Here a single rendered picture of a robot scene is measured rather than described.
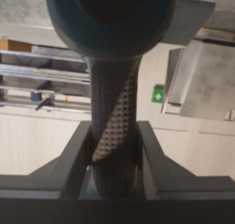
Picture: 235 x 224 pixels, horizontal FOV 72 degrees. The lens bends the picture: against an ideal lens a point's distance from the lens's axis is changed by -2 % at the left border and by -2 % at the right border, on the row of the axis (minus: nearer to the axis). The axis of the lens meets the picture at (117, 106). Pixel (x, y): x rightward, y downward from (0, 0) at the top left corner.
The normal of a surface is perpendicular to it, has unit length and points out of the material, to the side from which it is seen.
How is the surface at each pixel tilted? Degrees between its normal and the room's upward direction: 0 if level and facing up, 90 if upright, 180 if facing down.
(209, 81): 78
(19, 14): 67
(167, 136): 90
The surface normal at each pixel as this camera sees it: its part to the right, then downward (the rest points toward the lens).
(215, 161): 0.05, 0.29
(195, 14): -0.06, 0.62
